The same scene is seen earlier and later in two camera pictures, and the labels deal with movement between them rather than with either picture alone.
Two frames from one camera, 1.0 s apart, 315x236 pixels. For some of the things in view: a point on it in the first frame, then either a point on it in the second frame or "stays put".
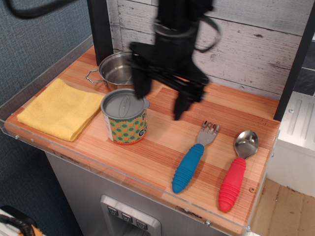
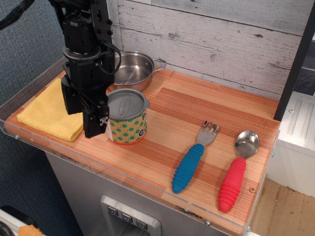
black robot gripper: x=171 y=54 -> x=91 y=70
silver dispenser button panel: x=120 y=219 stays put
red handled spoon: x=246 y=144 stays put
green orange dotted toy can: x=125 y=115 stays put
